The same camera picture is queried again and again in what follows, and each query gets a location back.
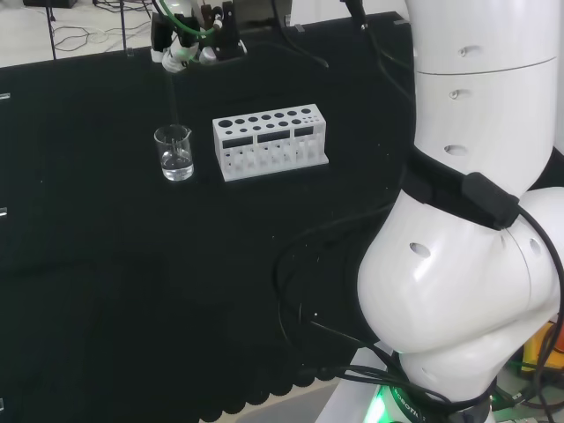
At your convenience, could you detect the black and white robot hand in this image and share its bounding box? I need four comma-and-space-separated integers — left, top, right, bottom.
149, 0, 249, 74

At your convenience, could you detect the clear glass rod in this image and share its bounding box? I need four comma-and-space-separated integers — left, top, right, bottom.
167, 69, 182, 153

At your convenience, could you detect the clear glass beaker with water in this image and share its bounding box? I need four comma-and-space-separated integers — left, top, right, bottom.
153, 124, 196, 182

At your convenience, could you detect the white test tube rack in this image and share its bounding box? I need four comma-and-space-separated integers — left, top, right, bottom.
211, 103, 330, 183

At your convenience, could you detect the black tripod leg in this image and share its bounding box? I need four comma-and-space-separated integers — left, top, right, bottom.
47, 0, 59, 62

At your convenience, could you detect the black bench cloth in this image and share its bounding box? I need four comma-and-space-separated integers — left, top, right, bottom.
0, 11, 419, 422

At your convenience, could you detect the green hand cable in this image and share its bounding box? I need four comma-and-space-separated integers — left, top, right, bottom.
152, 0, 222, 40

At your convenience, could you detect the black hanging cable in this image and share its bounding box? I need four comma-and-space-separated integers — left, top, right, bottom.
341, 0, 418, 116
269, 0, 330, 71

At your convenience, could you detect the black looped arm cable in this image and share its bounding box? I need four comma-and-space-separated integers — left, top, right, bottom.
271, 206, 455, 409

